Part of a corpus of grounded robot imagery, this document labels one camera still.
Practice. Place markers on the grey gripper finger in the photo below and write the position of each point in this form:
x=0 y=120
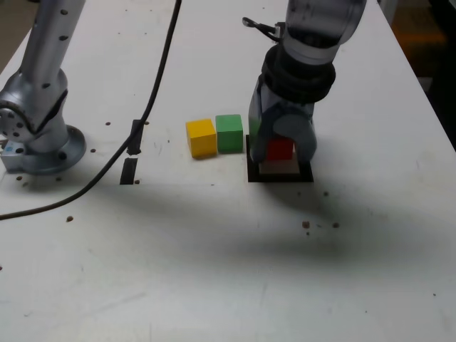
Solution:
x=258 y=149
x=303 y=135

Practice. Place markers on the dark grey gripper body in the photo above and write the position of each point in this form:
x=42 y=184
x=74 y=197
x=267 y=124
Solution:
x=285 y=107

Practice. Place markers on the red cube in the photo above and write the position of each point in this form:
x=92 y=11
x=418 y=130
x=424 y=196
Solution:
x=279 y=149

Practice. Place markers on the green cube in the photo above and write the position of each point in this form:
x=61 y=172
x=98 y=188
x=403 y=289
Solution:
x=229 y=135

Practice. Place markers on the yellow cube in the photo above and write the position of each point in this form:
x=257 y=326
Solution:
x=202 y=140

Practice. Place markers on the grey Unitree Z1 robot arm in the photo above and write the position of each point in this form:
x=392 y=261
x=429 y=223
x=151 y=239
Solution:
x=42 y=89

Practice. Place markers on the black tape square outline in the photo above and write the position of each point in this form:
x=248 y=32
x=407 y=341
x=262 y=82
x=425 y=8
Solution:
x=281 y=179

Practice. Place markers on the black tape strip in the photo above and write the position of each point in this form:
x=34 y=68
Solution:
x=128 y=174

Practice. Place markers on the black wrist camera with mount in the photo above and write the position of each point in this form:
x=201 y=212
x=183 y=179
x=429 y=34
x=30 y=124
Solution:
x=279 y=32

